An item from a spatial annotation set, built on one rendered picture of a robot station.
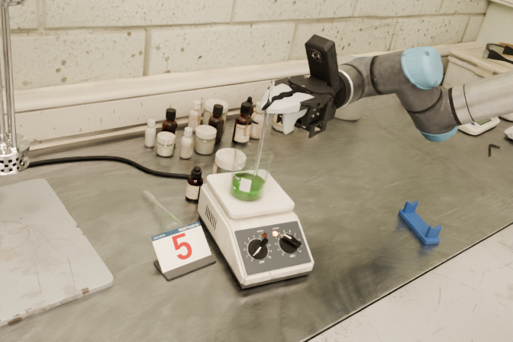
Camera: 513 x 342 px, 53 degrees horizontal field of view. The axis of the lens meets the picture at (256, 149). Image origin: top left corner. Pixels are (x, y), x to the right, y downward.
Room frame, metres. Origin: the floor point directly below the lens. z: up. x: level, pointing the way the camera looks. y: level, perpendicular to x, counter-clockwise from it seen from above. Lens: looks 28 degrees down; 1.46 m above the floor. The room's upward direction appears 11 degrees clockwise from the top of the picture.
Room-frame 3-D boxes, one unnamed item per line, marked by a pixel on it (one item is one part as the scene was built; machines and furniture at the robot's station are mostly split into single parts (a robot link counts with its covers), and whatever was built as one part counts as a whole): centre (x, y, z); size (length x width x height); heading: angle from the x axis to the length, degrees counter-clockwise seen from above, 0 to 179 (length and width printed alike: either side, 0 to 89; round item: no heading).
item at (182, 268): (0.64, 0.08, 0.92); 0.09 x 0.06 x 0.04; 134
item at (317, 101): (0.77, -0.07, 1.16); 0.09 x 0.05 x 0.02; 148
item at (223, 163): (0.86, 0.05, 0.94); 0.06 x 0.06 x 0.08
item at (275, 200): (0.74, 0.00, 0.98); 0.12 x 0.12 x 0.01; 31
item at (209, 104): (1.11, 0.11, 0.93); 0.06 x 0.06 x 0.07
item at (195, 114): (1.09, 0.16, 0.94); 0.03 x 0.03 x 0.07
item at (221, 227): (0.72, -0.02, 0.94); 0.22 x 0.13 x 0.08; 31
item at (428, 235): (0.86, -0.34, 0.92); 0.10 x 0.03 x 0.04; 23
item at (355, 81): (0.90, -0.12, 1.14); 0.08 x 0.05 x 0.08; 57
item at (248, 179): (0.73, 0.01, 1.03); 0.07 x 0.06 x 0.08; 36
